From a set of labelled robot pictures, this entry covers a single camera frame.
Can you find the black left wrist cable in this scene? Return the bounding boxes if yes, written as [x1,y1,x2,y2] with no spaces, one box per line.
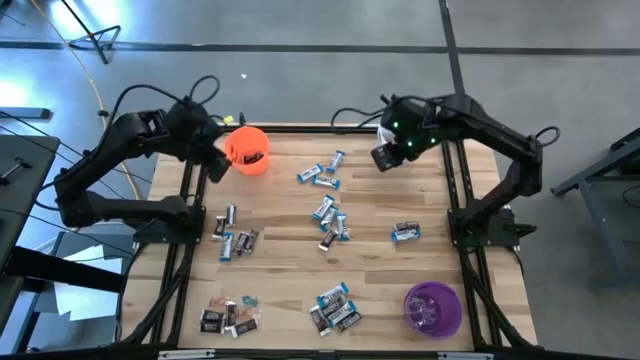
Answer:
[102,74,222,132]

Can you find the black table beam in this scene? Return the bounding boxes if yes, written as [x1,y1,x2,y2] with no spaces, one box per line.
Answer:
[0,244,126,296]

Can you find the black aluminium table frame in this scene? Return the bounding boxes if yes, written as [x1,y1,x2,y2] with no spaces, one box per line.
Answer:
[117,112,540,360]

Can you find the silver blue-end candy packet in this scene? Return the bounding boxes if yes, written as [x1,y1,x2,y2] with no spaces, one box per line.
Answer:
[319,294,350,315]

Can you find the dark grey floor bar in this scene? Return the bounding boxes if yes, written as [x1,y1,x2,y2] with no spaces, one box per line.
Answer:
[0,106,53,121]

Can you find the silver metal bracket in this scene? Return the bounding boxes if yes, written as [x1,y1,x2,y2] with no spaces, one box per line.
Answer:
[438,351,495,360]
[158,349,216,360]

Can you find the black tripod stand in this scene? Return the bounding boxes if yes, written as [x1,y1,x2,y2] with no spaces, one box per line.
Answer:
[59,0,123,65]

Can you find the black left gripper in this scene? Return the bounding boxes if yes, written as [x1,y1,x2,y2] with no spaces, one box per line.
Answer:
[197,124,232,184]

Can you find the black side table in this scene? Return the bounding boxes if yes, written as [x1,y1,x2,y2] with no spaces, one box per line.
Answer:
[0,133,62,274]

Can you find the black handled tool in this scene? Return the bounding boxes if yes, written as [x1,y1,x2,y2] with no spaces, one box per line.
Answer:
[0,157,33,185]

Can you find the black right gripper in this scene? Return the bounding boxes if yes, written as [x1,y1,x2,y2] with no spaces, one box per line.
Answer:
[370,134,419,172]

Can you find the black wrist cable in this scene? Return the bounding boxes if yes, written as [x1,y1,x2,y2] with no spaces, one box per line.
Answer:
[329,94,389,130]
[102,74,222,132]

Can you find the orange plastic bucket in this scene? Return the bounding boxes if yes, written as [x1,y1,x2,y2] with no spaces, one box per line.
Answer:
[223,125,272,177]

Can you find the white jack-o-lantern bucket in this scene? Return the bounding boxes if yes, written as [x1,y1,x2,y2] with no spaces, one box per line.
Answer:
[376,123,397,148]

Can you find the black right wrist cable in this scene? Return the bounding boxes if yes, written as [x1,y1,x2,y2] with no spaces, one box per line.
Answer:
[329,94,389,130]

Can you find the yellow cable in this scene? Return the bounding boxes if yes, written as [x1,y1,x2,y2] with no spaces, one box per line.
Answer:
[29,0,146,236]

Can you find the white paper sheet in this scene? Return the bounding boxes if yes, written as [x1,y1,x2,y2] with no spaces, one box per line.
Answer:
[63,243,125,274]
[52,282,124,322]

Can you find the grey metal table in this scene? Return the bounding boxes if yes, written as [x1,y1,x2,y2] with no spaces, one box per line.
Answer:
[551,127,640,292]

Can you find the purple plastic bowl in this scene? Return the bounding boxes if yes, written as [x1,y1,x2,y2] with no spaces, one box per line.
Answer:
[403,281,464,341]

